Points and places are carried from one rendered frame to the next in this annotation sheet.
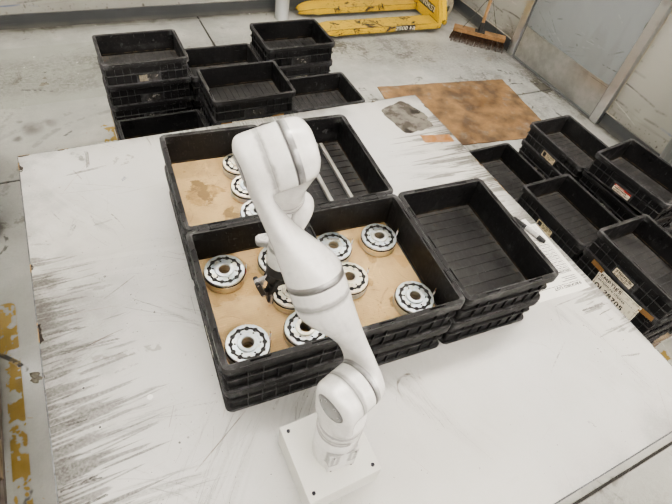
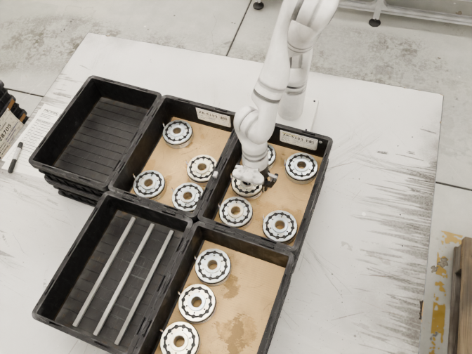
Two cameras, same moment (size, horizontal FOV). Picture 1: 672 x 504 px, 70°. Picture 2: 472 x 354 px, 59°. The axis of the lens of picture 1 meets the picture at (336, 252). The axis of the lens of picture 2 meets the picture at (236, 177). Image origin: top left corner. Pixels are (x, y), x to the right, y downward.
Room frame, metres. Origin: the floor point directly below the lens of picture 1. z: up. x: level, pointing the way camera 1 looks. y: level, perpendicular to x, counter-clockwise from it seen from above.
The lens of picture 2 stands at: (1.08, 0.64, 2.01)
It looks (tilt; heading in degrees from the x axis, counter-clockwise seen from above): 59 degrees down; 239
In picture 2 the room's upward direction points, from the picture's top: 8 degrees counter-clockwise
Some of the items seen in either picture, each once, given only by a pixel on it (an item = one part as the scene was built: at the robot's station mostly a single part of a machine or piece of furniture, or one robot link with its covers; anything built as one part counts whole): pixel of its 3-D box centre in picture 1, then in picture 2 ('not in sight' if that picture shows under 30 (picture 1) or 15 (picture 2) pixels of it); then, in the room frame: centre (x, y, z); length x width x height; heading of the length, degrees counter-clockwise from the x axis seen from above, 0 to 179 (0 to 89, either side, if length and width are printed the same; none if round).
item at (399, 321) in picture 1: (378, 257); (178, 152); (0.83, -0.11, 0.92); 0.40 x 0.30 x 0.02; 31
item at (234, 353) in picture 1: (247, 343); (301, 166); (0.54, 0.15, 0.86); 0.10 x 0.10 x 0.01
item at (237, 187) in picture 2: (291, 290); (247, 182); (0.71, 0.09, 0.86); 0.10 x 0.10 x 0.01
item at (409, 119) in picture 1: (406, 115); not in sight; (1.85, -0.18, 0.71); 0.22 x 0.19 x 0.01; 35
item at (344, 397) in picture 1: (345, 401); (296, 62); (0.37, -0.07, 1.03); 0.09 x 0.09 x 0.17; 52
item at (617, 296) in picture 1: (610, 299); (5, 133); (1.32, -1.13, 0.41); 0.31 x 0.02 x 0.16; 34
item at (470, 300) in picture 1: (473, 234); (98, 128); (0.98, -0.37, 0.92); 0.40 x 0.30 x 0.02; 31
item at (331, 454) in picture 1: (337, 432); (291, 95); (0.38, -0.08, 0.87); 0.09 x 0.09 x 0.17; 29
